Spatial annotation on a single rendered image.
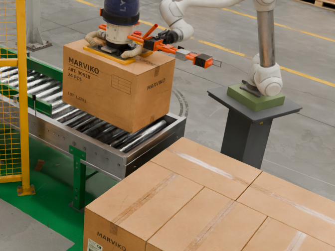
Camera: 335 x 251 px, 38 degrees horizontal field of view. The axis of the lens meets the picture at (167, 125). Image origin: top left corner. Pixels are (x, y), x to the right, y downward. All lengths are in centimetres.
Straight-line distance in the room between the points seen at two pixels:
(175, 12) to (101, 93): 70
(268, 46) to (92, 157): 130
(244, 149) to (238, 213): 95
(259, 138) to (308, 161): 93
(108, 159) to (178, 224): 70
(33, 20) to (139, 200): 376
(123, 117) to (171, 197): 60
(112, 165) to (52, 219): 63
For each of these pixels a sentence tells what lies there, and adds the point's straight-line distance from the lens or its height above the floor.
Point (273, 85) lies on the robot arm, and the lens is 317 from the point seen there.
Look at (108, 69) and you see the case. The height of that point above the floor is 104.
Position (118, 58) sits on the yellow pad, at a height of 110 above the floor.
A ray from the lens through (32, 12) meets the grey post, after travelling 602.
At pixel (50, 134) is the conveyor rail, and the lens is 330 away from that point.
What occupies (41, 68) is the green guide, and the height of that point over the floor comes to 60.
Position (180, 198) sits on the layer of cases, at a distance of 274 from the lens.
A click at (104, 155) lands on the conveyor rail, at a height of 55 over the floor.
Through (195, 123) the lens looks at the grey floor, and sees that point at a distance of 464.
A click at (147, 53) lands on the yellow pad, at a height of 110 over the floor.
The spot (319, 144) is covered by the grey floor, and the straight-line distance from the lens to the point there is 479.
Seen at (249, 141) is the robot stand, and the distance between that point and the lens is 356.
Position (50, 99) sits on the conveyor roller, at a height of 54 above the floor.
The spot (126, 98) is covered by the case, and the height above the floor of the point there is 90.
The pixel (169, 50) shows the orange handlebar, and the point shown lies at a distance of 286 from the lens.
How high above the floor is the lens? 220
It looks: 29 degrees down
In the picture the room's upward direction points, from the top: 8 degrees clockwise
